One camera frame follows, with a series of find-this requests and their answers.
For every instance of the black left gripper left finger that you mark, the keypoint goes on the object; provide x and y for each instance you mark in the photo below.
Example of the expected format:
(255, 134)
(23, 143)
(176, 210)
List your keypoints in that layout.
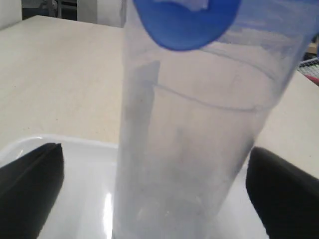
(29, 187)

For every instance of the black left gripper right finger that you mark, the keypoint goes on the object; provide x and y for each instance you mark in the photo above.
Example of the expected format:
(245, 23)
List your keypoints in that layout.
(285, 198)

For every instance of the clear plastic container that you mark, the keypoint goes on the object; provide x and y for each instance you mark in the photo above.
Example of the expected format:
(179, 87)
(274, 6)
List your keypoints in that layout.
(190, 118)

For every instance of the blue container lid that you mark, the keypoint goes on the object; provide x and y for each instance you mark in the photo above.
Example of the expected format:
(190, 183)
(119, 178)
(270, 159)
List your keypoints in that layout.
(183, 25)

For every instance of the white plastic tray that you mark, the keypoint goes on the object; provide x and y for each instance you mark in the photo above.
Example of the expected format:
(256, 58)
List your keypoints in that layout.
(84, 206)

